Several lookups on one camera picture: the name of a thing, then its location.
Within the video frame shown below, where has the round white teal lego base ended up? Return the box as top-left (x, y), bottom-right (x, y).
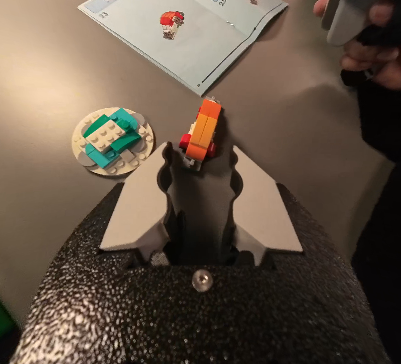
top-left (71, 107), bottom-right (155, 177)

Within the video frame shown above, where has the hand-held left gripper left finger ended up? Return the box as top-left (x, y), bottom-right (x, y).
top-left (99, 142), bottom-right (175, 262)

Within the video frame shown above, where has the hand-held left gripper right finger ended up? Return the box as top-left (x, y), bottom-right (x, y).
top-left (229, 145), bottom-right (304, 267)

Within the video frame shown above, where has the person's right hand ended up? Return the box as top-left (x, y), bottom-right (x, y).
top-left (313, 0), bottom-right (401, 90)

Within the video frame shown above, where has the orange red lego model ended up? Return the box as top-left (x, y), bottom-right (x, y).
top-left (179, 96), bottom-right (223, 172)

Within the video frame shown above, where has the lego instruction booklet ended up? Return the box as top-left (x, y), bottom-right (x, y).
top-left (77, 0), bottom-right (289, 97)

